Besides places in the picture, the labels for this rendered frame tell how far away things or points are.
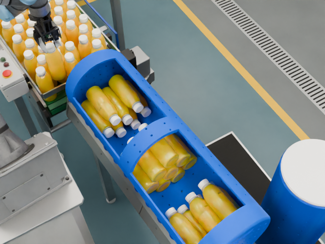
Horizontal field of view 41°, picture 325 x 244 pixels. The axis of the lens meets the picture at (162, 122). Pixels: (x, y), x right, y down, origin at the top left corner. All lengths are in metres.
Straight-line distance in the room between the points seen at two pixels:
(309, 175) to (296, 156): 0.08
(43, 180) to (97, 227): 1.29
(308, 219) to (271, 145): 1.28
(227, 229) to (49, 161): 0.56
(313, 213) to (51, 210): 0.91
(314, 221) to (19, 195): 1.05
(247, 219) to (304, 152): 0.48
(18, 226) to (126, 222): 1.26
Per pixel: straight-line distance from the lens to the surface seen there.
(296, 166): 1.66
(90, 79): 1.77
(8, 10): 1.54
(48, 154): 1.30
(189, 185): 1.63
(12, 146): 1.33
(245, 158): 2.68
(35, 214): 1.45
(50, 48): 1.82
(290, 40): 3.59
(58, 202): 1.45
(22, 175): 1.32
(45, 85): 1.91
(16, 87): 1.88
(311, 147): 1.72
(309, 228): 1.79
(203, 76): 3.22
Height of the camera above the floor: 2.43
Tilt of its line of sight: 55 degrees down
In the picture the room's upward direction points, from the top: 1 degrees counter-clockwise
